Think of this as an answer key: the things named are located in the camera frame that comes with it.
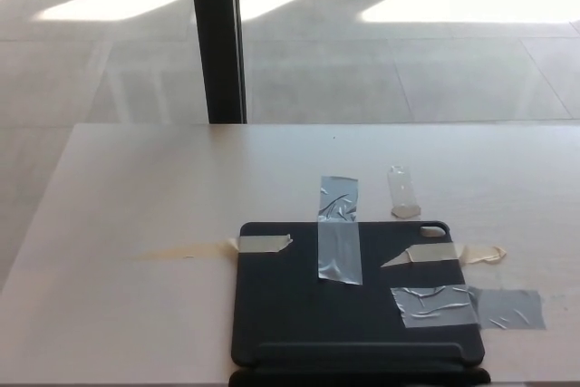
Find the short beige masking tape strip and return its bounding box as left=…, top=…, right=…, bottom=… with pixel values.
left=380, top=243, right=508, bottom=268

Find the black folding tablet cover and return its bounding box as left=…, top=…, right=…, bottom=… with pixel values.
left=227, top=220, right=492, bottom=387

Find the long beige masking tape strip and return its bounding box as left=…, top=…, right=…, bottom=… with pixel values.
left=130, top=233, right=293, bottom=262

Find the long grey duct tape strip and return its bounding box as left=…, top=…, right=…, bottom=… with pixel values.
left=316, top=175, right=364, bottom=286

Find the wide grey duct tape strip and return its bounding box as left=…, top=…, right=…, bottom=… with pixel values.
left=390, top=284, right=547, bottom=331

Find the black window frame post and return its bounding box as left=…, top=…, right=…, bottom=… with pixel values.
left=187, top=0, right=248, bottom=125

